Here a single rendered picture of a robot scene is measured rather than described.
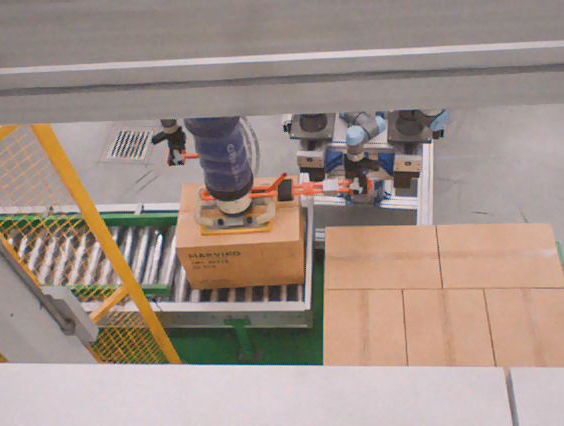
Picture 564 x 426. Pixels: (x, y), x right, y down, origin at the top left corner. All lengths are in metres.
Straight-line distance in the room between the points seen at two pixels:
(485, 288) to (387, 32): 3.00
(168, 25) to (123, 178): 4.38
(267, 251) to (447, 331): 0.95
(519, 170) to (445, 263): 1.37
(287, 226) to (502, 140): 2.17
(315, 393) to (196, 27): 0.27
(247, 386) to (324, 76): 0.27
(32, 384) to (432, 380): 0.12
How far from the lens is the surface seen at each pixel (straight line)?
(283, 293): 3.31
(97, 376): 0.21
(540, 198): 4.47
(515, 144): 4.75
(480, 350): 3.20
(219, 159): 2.69
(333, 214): 3.99
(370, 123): 2.80
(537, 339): 3.28
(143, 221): 3.69
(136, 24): 0.42
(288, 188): 2.99
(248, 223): 3.04
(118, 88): 0.46
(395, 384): 0.20
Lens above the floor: 3.40
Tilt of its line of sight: 53 degrees down
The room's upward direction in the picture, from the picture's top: 10 degrees counter-clockwise
